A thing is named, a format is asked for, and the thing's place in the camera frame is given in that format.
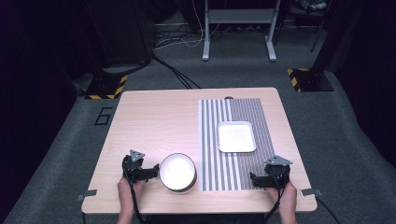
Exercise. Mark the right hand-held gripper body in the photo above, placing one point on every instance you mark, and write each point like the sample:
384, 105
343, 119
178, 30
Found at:
277, 174

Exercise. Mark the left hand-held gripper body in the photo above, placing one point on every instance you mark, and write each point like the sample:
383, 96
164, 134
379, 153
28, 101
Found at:
133, 166

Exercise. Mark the white square plate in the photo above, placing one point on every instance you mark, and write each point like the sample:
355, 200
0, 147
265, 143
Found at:
236, 137

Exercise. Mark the person's right hand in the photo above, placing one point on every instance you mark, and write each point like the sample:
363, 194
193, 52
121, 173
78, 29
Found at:
288, 199

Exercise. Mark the person's left hand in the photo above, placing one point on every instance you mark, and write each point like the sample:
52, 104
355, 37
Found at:
126, 194

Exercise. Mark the grey tape tab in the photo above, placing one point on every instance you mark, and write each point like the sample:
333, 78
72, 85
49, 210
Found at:
87, 193
311, 192

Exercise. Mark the grey striped placemat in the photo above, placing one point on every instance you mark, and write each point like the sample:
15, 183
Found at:
211, 149

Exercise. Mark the black stand base striped tape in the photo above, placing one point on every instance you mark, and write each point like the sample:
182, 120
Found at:
311, 81
104, 87

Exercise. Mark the dark cabinet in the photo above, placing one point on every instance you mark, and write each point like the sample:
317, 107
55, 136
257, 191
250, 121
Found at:
124, 31

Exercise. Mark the thin black stand leg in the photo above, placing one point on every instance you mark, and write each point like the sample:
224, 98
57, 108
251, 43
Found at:
317, 37

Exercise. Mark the white metal desk frame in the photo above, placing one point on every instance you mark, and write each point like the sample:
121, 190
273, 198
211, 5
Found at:
239, 15

